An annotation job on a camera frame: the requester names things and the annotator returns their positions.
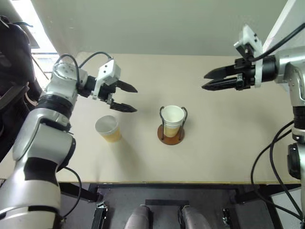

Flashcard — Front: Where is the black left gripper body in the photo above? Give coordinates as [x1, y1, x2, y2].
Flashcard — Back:
[97, 81, 118, 105]

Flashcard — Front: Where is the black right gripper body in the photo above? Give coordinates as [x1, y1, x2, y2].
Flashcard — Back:
[233, 57, 257, 92]

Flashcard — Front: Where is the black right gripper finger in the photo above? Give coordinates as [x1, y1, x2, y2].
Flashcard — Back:
[203, 64, 236, 80]
[201, 75, 239, 92]

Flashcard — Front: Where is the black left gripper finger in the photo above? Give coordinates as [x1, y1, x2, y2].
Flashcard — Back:
[115, 80, 139, 94]
[110, 101, 138, 114]

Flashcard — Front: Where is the white and yellow paper cup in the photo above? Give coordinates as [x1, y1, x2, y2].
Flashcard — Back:
[161, 105, 185, 138]
[94, 115, 123, 144]

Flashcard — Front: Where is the white panel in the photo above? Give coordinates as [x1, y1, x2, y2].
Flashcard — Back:
[262, 0, 305, 57]

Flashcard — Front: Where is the grey rounded shape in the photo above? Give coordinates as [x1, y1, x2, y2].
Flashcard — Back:
[123, 204, 153, 229]
[178, 205, 208, 229]

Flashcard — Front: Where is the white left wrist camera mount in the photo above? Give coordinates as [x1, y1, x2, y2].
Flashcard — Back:
[91, 59, 122, 100]

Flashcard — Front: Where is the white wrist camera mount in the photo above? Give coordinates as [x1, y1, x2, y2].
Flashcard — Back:
[91, 59, 122, 100]
[233, 23, 263, 89]

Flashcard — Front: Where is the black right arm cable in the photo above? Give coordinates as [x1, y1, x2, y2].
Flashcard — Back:
[251, 22, 305, 62]
[250, 120, 305, 222]
[269, 132, 305, 218]

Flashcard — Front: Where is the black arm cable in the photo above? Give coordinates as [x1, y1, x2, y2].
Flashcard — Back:
[55, 51, 114, 89]
[269, 132, 305, 218]
[250, 120, 305, 222]
[58, 167, 83, 221]
[251, 22, 305, 62]

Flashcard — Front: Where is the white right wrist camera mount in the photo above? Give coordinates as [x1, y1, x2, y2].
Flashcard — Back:
[233, 23, 263, 89]

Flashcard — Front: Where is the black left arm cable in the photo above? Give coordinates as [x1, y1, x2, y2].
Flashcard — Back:
[55, 51, 114, 89]
[58, 167, 83, 221]

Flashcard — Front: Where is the wire cup holder wooden base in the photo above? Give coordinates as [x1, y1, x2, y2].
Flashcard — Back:
[157, 106, 188, 146]

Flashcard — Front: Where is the black table frame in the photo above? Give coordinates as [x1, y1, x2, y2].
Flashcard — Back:
[58, 182, 302, 206]

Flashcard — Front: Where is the black caster bracket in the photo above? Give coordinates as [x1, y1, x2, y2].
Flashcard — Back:
[91, 201, 108, 229]
[221, 208, 233, 229]

